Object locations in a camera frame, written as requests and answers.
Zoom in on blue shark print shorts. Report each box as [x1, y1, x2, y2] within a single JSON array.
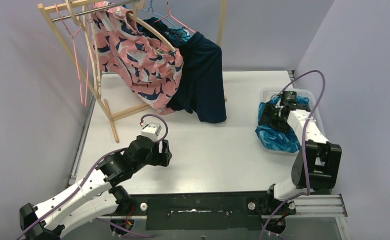
[[255, 94, 301, 154]]

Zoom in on pink floral shorts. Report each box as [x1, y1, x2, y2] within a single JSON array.
[[90, 1, 184, 115]]

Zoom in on wooden hanger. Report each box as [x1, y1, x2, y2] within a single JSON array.
[[126, 0, 176, 52], [65, 0, 101, 100]]

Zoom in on wooden hanger front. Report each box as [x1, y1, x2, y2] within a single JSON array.
[[65, 0, 101, 100]]

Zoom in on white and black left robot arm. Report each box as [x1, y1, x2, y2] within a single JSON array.
[[19, 135, 172, 240]]

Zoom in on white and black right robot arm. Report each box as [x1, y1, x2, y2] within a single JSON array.
[[256, 90, 342, 214]]

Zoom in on navy blue shorts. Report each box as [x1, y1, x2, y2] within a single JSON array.
[[145, 17, 227, 124]]

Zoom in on white plastic basket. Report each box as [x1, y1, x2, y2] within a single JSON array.
[[260, 87, 316, 154]]

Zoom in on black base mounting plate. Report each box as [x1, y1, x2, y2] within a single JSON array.
[[125, 190, 318, 232]]

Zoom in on wooden clothes rack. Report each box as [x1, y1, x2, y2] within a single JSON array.
[[37, 0, 229, 144]]

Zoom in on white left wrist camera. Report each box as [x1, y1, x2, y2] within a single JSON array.
[[141, 122, 162, 141]]

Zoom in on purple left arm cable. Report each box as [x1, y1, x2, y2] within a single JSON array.
[[16, 113, 170, 240]]

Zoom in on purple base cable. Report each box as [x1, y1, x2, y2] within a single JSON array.
[[93, 216, 156, 240]]

